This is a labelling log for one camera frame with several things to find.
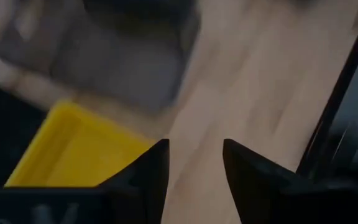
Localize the black slotted plastic basket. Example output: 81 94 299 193
0 0 198 116

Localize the yellow slotted plastic basket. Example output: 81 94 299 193
4 99 157 188

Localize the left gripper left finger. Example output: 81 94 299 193
98 138 170 224

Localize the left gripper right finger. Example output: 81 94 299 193
222 138 312 224

